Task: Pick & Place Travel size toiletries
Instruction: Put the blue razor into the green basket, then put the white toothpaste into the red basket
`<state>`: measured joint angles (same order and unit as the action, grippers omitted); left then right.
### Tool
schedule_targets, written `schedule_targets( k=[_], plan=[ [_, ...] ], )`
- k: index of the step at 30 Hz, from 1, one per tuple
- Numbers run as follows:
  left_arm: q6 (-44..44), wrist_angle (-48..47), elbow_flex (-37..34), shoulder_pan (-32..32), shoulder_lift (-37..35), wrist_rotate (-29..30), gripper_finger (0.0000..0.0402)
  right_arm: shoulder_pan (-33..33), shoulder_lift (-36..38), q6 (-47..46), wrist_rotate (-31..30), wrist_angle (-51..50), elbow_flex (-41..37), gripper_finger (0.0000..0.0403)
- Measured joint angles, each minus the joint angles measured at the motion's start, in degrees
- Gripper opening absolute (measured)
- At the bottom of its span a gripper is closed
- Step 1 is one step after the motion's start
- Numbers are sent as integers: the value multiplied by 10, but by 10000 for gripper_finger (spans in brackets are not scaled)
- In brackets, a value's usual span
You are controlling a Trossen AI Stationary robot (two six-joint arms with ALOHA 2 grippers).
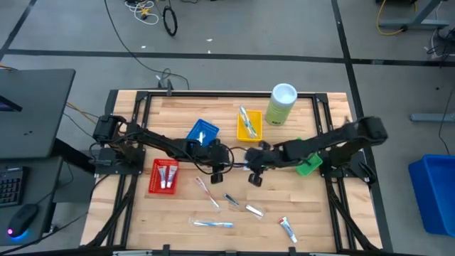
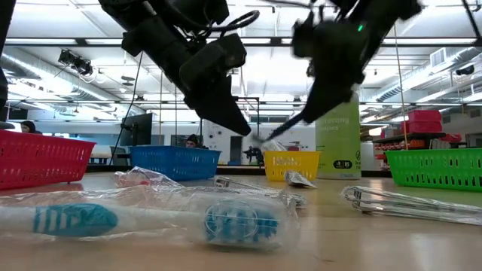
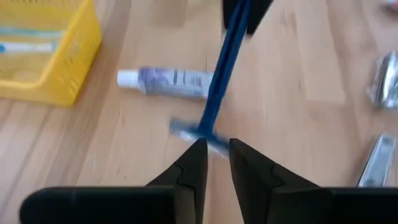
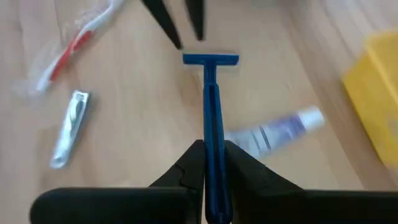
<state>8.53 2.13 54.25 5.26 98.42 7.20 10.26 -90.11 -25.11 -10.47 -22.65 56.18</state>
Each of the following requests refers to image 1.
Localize computer monitor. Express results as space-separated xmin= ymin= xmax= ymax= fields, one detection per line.
xmin=0 ymin=94 xmax=23 ymax=113

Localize long black floor cable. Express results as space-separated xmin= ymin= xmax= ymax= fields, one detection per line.
xmin=103 ymin=0 xmax=191 ymax=90

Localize green toothbrush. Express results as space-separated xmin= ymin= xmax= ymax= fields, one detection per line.
xmin=243 ymin=110 xmax=258 ymax=139

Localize small silver tube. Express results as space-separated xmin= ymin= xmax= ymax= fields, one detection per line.
xmin=244 ymin=203 xmax=265 ymax=219

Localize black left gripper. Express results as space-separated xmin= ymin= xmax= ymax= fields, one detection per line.
xmin=198 ymin=137 xmax=234 ymax=185

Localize large black desk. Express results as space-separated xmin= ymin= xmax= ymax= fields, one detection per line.
xmin=0 ymin=68 xmax=76 ymax=159

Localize blue plastic basket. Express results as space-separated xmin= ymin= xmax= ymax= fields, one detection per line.
xmin=185 ymin=118 xmax=220 ymax=147

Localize black cable tangle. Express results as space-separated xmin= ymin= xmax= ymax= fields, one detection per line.
xmin=424 ymin=26 xmax=455 ymax=68

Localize yellow floor cable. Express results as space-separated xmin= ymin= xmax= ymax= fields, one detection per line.
xmin=375 ymin=0 xmax=406 ymax=36

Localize green disinfecting wipes canister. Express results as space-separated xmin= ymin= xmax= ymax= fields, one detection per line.
xmin=264 ymin=82 xmax=298 ymax=127

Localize grey desk leg frame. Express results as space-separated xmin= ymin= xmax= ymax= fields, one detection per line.
xmin=378 ymin=0 xmax=451 ymax=30

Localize black computer mouse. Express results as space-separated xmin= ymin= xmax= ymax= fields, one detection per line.
xmin=6 ymin=203 xmax=39 ymax=238

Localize black keyboard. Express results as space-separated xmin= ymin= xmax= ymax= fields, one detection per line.
xmin=0 ymin=166 xmax=24 ymax=208

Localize blue plastic bin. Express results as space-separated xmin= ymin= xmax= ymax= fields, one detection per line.
xmin=407 ymin=154 xmax=455 ymax=238

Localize green plastic basket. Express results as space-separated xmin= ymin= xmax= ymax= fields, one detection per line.
xmin=294 ymin=137 xmax=323 ymax=177

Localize toothpaste tube with red end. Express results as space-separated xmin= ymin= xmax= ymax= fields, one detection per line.
xmin=277 ymin=216 xmax=299 ymax=245

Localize red toothbrush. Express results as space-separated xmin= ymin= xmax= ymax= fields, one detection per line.
xmin=194 ymin=176 xmax=221 ymax=211

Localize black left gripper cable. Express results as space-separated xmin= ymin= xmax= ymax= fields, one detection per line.
xmin=183 ymin=144 xmax=236 ymax=176

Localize red plastic basket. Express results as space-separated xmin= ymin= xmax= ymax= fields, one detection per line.
xmin=148 ymin=158 xmax=180 ymax=196

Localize yellow orange wires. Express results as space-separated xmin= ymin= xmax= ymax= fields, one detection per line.
xmin=65 ymin=102 xmax=101 ymax=121

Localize black keyboard desk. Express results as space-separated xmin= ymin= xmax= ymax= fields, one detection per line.
xmin=0 ymin=156 xmax=64 ymax=246

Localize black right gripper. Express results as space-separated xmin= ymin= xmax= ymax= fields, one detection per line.
xmin=246 ymin=140 xmax=284 ymax=188

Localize yellow plastic basket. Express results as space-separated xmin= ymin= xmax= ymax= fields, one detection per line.
xmin=236 ymin=110 xmax=264 ymax=143

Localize white cable bundle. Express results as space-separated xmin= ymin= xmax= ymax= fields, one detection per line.
xmin=124 ymin=0 xmax=160 ymax=26

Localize black coiled cable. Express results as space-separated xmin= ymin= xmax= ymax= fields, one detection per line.
xmin=162 ymin=5 xmax=178 ymax=38

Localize blue toothbrush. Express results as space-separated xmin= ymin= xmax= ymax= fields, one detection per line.
xmin=188 ymin=217 xmax=235 ymax=230
xmin=238 ymin=105 xmax=254 ymax=138

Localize grey floor foot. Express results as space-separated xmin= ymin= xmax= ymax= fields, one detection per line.
xmin=409 ymin=112 xmax=455 ymax=124

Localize small dark toiletry item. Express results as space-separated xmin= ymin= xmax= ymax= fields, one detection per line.
xmin=223 ymin=193 xmax=240 ymax=208

